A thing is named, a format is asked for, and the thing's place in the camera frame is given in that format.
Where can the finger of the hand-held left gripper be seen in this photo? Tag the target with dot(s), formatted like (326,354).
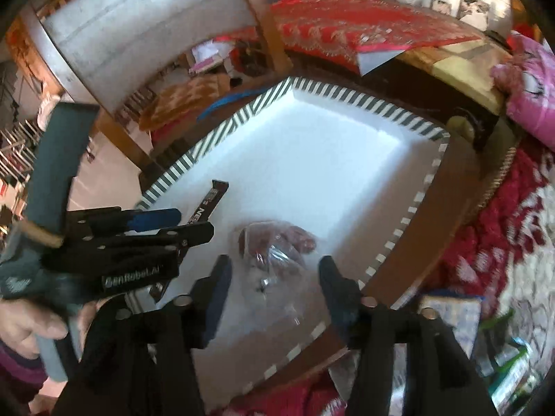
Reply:
(195,232)
(156,220)

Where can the dark glossy bag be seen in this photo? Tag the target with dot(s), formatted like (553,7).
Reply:
(472,125)

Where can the wall picture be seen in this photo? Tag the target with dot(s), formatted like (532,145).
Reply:
(441,6)
(475,6)

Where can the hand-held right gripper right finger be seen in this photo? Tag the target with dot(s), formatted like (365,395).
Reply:
(340,299)

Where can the wooden chair with grey backrest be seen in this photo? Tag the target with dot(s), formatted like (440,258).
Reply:
(151,21)

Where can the pink patterned cushion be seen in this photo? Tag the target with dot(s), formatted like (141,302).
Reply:
(529,86)

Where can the black snack bar packet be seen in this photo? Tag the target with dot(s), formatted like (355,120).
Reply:
(210,201)

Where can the pale snack packet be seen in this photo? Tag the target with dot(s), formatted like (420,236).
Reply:
(451,323)

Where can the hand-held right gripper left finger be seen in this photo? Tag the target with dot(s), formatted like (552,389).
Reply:
(214,307)

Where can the clear bag of red snacks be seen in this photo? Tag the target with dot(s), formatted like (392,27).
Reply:
(277,242)

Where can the green striped white box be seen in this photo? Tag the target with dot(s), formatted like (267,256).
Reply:
(325,160)

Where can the orange patterned cloth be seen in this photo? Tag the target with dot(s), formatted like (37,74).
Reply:
(186,95)

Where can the red embroidered cloth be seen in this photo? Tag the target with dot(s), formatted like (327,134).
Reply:
(338,26)

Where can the blue ribbon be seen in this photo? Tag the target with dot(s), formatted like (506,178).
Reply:
(225,100)

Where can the green snack packet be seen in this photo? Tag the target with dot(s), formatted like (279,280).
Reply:
(511,368)

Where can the metal rack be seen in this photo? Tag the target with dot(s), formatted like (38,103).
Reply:
(13,147)

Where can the person's left hand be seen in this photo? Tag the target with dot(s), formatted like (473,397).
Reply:
(26,323)

